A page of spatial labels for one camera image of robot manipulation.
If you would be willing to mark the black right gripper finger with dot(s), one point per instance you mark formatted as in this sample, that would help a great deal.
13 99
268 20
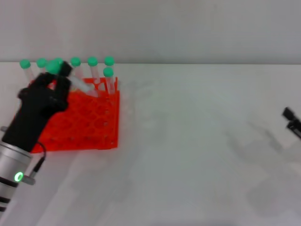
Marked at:
295 128
291 114

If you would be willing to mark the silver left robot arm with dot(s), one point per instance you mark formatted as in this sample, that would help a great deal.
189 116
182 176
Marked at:
11 164

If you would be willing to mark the orange plastic test tube rack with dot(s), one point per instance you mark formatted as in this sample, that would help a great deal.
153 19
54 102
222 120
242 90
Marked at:
94 117

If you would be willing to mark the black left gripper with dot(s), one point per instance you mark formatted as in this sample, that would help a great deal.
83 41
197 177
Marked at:
35 113

